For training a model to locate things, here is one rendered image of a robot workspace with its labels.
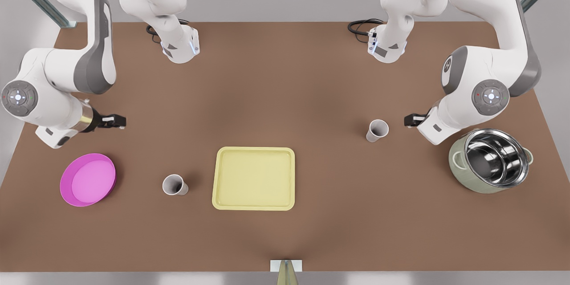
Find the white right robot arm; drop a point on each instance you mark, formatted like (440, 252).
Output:
(95, 53)

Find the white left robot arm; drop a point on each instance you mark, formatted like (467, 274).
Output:
(485, 60)

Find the white IKEA cup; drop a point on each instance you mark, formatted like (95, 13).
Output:
(174, 185)
(377, 130)

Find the yellow rectangular tray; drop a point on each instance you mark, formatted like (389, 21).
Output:
(254, 178)

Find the pink round plate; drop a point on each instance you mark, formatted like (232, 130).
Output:
(88, 180)

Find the green steel cooking pot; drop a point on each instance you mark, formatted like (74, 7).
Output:
(491, 161)

